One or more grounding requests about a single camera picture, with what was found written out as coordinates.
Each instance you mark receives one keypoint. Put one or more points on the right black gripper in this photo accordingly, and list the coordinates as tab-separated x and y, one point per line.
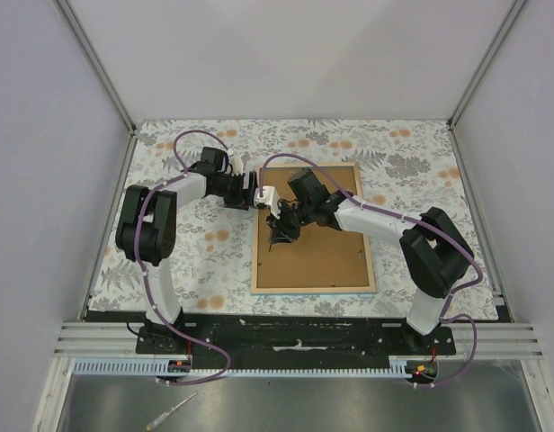
281	231

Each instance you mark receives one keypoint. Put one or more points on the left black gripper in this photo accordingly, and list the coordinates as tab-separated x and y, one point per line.
244	199

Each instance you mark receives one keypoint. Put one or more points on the blue picture frame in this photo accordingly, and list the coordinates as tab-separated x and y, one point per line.
322	260

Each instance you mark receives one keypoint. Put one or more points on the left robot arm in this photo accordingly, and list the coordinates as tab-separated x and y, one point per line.
147	225

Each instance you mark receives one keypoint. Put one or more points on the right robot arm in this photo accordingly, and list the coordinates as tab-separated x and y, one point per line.
436	254

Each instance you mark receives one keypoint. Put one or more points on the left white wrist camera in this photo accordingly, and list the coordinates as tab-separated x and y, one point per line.
236	162

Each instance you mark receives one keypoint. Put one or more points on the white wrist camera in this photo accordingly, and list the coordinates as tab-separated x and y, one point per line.
236	162
267	197

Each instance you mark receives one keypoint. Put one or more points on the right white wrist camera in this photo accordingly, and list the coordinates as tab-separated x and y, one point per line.
267	197

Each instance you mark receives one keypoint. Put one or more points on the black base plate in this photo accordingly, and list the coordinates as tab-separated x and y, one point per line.
255	342

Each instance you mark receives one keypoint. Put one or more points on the light blue cable duct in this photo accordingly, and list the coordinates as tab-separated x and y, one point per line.
163	367

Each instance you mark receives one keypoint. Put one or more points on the aluminium rail bar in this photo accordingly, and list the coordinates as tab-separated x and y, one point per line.
95	340

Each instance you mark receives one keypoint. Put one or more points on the clear handled screwdriver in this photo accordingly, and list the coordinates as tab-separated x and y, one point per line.
167	414

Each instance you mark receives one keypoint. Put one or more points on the left aluminium corner post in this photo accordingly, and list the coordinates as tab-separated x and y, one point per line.
94	61

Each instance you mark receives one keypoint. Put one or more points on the aluminium corner post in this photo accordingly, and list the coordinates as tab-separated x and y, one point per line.
502	33
94	61

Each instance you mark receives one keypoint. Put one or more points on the right aluminium corner post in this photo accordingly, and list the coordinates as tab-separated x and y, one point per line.
502	33

